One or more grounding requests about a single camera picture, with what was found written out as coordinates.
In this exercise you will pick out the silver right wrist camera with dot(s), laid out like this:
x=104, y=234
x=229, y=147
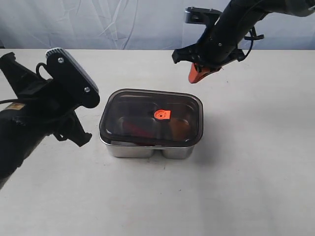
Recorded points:
x=201, y=16

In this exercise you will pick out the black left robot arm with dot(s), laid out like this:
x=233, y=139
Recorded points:
x=42, y=108

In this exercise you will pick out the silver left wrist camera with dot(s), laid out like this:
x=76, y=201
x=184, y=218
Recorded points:
x=65, y=69

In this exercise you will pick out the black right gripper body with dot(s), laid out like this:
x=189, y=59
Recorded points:
x=219, y=49

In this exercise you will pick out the steel two-compartment lunch box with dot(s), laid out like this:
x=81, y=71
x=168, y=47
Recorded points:
x=131, y=150

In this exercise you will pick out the yellow toy cheese wedge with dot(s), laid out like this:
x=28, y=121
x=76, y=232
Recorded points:
x=179, y=128

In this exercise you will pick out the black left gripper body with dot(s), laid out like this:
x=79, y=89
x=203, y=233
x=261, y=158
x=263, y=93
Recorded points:
x=46, y=100

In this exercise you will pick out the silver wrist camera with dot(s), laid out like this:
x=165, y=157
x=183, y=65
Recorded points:
x=201, y=16
x=65, y=69

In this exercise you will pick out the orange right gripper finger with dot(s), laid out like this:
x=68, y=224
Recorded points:
x=197, y=73

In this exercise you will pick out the red toy sausage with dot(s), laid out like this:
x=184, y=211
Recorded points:
x=136, y=130

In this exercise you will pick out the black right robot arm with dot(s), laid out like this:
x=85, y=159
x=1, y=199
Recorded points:
x=246, y=13

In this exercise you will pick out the blue-grey backdrop cloth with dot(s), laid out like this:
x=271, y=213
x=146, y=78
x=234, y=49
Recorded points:
x=100, y=24

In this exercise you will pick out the dark transparent lunch box lid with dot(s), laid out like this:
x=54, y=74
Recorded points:
x=153, y=110

